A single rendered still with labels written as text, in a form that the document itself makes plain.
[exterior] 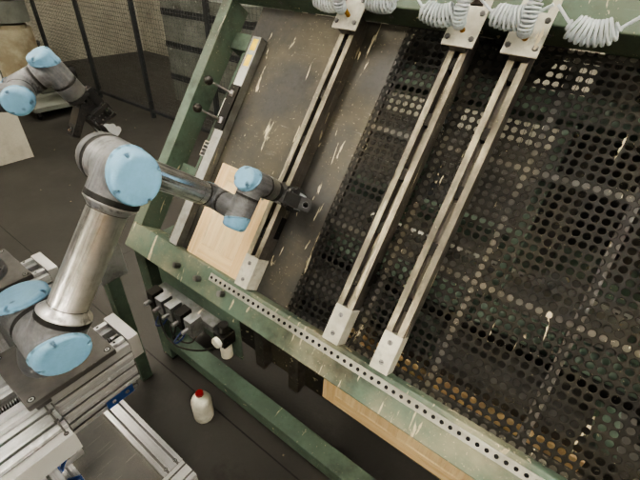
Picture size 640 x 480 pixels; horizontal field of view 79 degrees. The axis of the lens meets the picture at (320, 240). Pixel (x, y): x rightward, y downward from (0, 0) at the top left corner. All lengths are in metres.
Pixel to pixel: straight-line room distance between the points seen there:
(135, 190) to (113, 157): 0.07
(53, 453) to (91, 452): 0.85
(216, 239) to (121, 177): 0.84
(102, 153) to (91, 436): 1.47
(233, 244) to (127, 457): 1.00
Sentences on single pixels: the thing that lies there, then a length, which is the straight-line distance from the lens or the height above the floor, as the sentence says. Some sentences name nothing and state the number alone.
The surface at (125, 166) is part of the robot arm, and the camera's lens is 0.88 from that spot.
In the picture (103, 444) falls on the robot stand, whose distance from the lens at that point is 2.09.
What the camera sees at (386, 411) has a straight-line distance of 1.30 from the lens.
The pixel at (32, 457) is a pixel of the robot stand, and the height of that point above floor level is 0.95.
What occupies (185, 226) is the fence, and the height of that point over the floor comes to 0.97.
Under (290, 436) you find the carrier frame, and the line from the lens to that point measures 1.97.
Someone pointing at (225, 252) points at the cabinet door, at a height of 0.95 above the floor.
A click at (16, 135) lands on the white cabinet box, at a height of 0.26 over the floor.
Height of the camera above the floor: 1.93
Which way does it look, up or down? 36 degrees down
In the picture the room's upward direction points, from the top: 3 degrees clockwise
